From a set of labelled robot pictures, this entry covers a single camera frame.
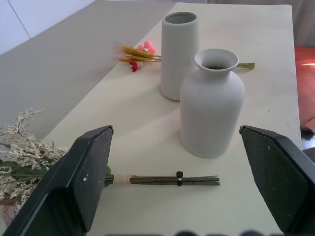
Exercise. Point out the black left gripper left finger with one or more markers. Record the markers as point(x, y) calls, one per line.
point(73, 182)

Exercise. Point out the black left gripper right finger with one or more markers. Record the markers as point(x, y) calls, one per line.
point(278, 182)

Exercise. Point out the white bottle-shaped ceramic vase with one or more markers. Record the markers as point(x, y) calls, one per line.
point(209, 105)

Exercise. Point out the white cylindrical ceramic vase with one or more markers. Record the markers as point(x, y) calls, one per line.
point(177, 56)

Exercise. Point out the white dried flower bouquet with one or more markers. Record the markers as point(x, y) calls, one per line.
point(157, 180)

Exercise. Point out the orange red cloth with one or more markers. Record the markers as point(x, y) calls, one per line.
point(305, 83)

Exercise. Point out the wheat and pink flower bouquet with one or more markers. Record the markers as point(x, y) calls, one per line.
point(137, 54)

